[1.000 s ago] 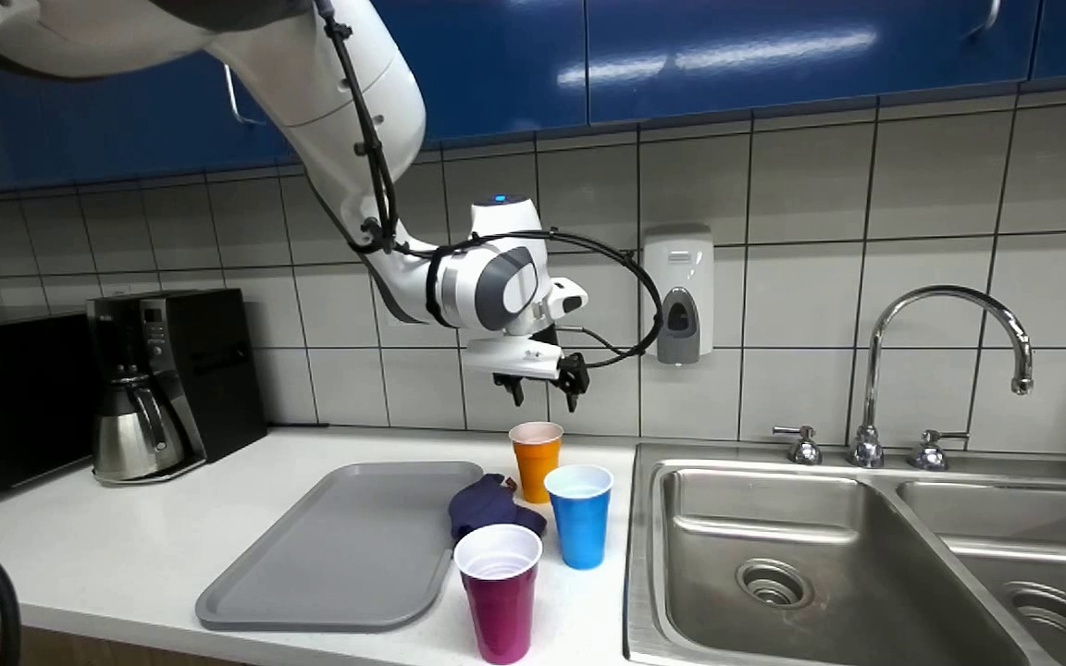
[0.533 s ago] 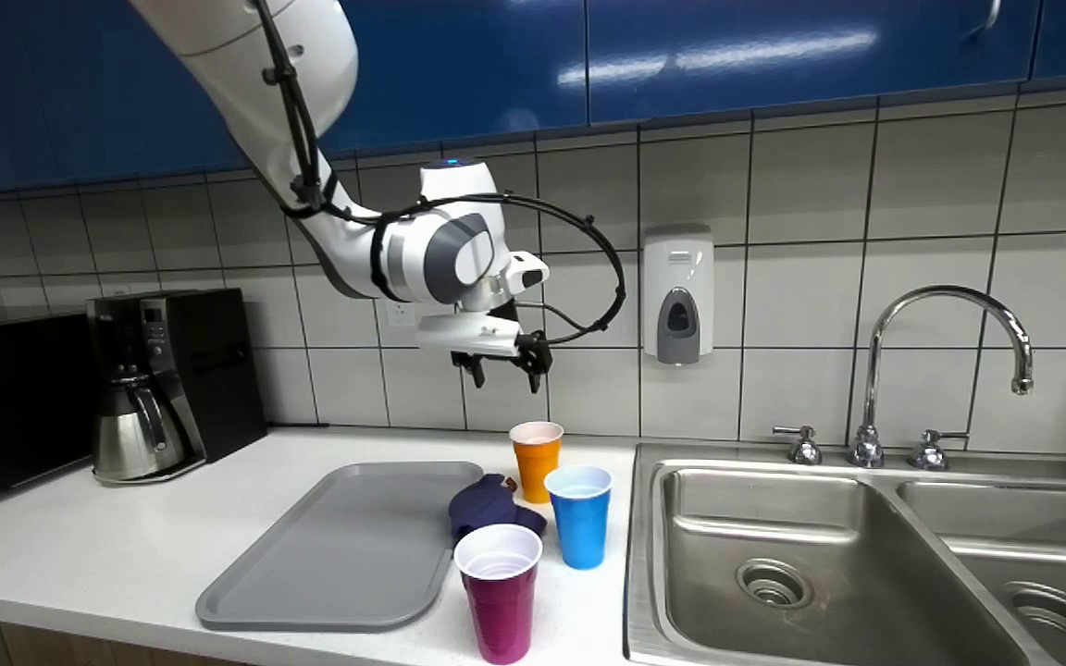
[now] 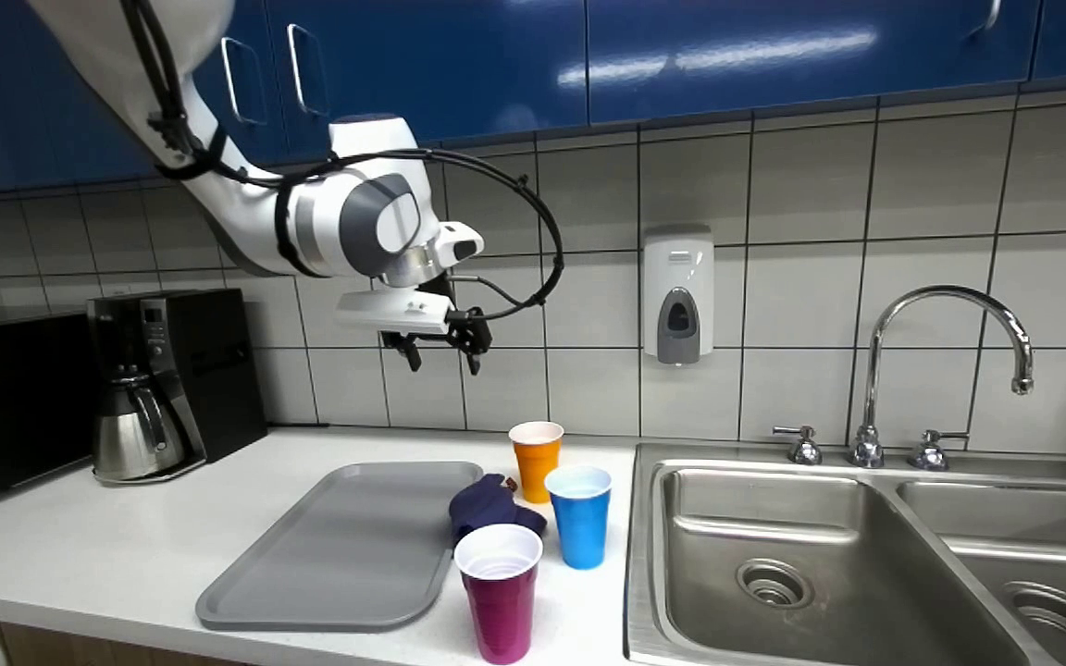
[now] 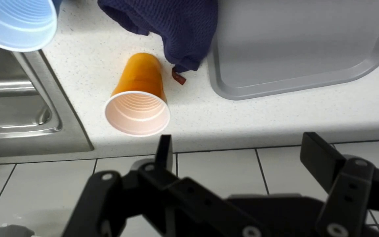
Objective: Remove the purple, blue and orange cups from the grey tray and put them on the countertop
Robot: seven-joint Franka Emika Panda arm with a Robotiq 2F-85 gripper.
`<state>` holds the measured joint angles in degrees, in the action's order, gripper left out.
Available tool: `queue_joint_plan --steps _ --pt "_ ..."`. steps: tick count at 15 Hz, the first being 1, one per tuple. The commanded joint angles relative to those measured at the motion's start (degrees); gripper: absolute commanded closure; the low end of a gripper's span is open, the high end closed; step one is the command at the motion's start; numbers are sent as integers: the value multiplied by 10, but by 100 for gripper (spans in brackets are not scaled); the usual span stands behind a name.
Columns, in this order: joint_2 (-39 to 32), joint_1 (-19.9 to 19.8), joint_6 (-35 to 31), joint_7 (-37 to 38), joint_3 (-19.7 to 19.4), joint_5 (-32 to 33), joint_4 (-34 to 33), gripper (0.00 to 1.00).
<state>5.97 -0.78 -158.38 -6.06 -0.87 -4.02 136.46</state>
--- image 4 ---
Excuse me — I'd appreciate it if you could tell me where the grey plastic tray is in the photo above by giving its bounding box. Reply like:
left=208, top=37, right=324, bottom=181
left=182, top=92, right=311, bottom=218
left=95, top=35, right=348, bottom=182
left=207, top=0, right=379, bottom=102

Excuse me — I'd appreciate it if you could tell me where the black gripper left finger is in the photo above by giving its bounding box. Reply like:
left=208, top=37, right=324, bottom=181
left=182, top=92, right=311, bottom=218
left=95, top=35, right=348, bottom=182
left=62, top=135, right=270, bottom=237

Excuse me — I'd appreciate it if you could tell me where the blue plastic cup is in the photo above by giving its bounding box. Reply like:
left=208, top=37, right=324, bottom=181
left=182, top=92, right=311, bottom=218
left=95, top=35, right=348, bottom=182
left=0, top=0, right=64, bottom=53

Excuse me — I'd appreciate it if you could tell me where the dark blue cloth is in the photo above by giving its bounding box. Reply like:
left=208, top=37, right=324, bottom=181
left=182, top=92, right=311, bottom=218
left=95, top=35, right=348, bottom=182
left=96, top=0, right=220, bottom=86

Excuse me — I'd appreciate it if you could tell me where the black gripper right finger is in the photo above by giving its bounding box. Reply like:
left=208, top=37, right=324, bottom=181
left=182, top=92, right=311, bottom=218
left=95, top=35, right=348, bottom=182
left=299, top=131, right=379, bottom=237

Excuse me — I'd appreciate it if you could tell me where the orange plastic cup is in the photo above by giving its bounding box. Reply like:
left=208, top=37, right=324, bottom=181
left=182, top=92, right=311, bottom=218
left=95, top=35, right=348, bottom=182
left=104, top=52, right=171, bottom=137

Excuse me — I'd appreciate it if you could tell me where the stainless steel double sink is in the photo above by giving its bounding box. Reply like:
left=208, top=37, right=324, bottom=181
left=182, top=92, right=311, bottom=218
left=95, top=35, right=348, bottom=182
left=0, top=38, right=95, bottom=160

